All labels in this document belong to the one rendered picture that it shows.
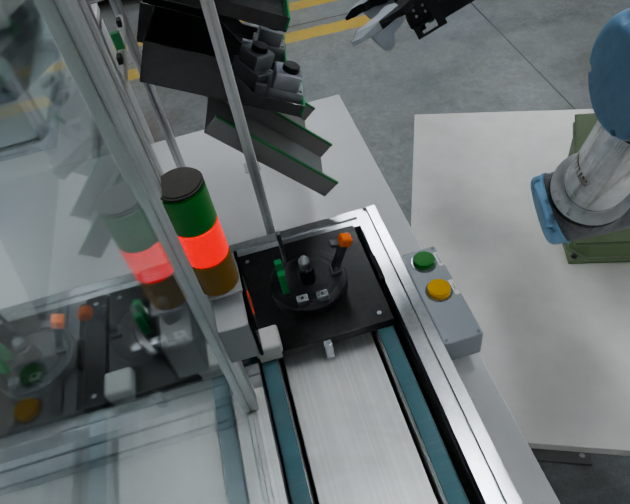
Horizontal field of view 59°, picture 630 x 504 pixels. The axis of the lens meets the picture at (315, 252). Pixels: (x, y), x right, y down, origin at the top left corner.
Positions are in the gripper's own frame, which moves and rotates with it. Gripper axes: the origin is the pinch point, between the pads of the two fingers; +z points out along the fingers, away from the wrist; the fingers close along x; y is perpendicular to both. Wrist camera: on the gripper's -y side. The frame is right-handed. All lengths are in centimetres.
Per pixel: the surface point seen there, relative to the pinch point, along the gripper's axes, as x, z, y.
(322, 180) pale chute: -6.2, 19.9, 21.5
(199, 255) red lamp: -51, 19, -12
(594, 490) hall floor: -40, 5, 142
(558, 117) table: 24, -28, 63
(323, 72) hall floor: 213, 58, 118
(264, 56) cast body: 0.0, 15.5, -3.7
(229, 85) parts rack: -9.0, 20.5, -6.8
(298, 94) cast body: -4.7, 13.4, 3.4
